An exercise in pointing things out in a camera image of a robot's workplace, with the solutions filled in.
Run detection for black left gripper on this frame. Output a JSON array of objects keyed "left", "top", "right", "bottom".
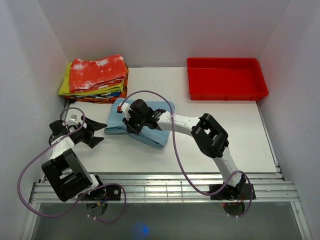
[{"left": 72, "top": 115, "right": 108, "bottom": 148}]

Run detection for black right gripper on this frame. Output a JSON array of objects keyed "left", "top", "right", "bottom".
[{"left": 123, "top": 111, "right": 146, "bottom": 135}]

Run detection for light blue trousers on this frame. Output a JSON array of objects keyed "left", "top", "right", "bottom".
[{"left": 104, "top": 98, "right": 170, "bottom": 149}]

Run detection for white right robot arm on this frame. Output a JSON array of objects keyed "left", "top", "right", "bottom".
[{"left": 117, "top": 99, "right": 256, "bottom": 201}]

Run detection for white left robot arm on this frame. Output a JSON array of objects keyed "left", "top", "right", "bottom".
[{"left": 41, "top": 118, "right": 107, "bottom": 202}]

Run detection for orange patterned folded trousers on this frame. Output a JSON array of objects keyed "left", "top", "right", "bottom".
[{"left": 61, "top": 68, "right": 129, "bottom": 104}]

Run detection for yellow green folded trousers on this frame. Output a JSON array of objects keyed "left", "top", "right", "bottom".
[{"left": 58, "top": 62, "right": 129, "bottom": 96}]

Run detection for red white tie-dye trousers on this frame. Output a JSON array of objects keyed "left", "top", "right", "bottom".
[{"left": 69, "top": 54, "right": 127, "bottom": 93}]

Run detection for red plastic tray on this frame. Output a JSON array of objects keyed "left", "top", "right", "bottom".
[{"left": 186, "top": 57, "right": 269, "bottom": 101}]

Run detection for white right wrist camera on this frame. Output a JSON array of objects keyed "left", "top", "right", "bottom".
[{"left": 117, "top": 102, "right": 131, "bottom": 120}]

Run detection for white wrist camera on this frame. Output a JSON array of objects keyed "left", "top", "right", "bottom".
[
  {"left": 66, "top": 114, "right": 79, "bottom": 126},
  {"left": 117, "top": 102, "right": 131, "bottom": 120}
]

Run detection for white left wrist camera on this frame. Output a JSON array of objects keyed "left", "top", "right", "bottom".
[{"left": 66, "top": 114, "right": 79, "bottom": 126}]

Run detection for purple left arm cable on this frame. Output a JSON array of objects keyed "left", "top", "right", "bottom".
[{"left": 16, "top": 107, "right": 128, "bottom": 224}]

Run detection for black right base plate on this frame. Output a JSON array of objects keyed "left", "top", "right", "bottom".
[{"left": 210, "top": 183, "right": 256, "bottom": 201}]

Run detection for aluminium rail frame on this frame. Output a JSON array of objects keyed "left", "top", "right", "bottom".
[{"left": 22, "top": 101, "right": 312, "bottom": 240}]

